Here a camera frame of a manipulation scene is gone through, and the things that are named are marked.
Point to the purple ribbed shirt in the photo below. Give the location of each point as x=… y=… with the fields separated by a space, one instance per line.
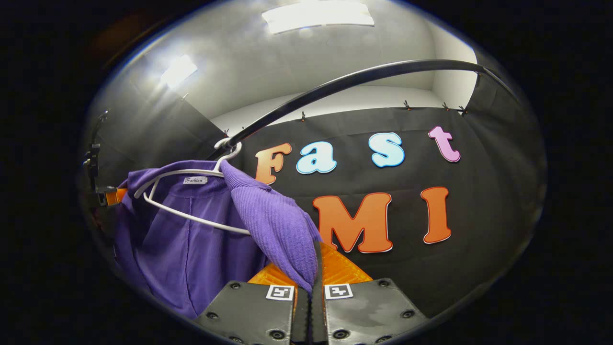
x=191 y=249

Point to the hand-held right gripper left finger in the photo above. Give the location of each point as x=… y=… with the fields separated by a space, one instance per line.
x=249 y=311

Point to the large ceiling light panel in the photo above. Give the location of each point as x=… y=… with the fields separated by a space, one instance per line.
x=318 y=17

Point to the black backdrop cloth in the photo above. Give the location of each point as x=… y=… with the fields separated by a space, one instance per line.
x=479 y=268

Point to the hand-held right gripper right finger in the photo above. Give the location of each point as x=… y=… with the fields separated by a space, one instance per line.
x=368 y=311

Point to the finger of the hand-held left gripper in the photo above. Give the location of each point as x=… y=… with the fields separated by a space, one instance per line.
x=116 y=196

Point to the small ceiling light panel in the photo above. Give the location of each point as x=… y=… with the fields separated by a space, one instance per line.
x=178 y=71

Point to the white clothes hanger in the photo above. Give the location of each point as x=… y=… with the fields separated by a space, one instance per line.
x=187 y=172

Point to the black clothes rack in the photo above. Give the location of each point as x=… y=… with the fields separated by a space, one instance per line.
x=345 y=82

